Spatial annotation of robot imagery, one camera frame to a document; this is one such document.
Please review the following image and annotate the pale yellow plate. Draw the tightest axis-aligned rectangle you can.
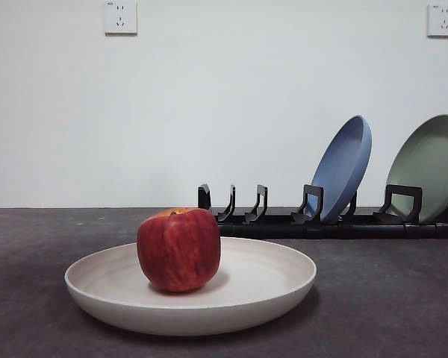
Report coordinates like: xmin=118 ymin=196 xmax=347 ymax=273
xmin=63 ymin=236 xmax=318 ymax=337

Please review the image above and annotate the black plate rack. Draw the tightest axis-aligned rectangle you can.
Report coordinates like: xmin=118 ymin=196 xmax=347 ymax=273
xmin=197 ymin=183 xmax=448 ymax=240

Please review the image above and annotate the red apple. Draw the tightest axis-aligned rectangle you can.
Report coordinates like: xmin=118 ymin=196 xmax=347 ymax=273
xmin=136 ymin=207 xmax=222 ymax=294

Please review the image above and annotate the white wall socket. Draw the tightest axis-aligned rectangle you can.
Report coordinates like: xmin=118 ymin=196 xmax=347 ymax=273
xmin=104 ymin=0 xmax=139 ymax=37
xmin=427 ymin=3 xmax=448 ymax=39

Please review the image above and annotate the blue plate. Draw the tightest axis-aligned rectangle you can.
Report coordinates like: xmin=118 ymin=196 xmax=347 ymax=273
xmin=310 ymin=114 xmax=373 ymax=223

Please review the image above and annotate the green plate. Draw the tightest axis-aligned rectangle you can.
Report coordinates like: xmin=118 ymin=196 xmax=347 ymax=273
xmin=386 ymin=113 xmax=448 ymax=225

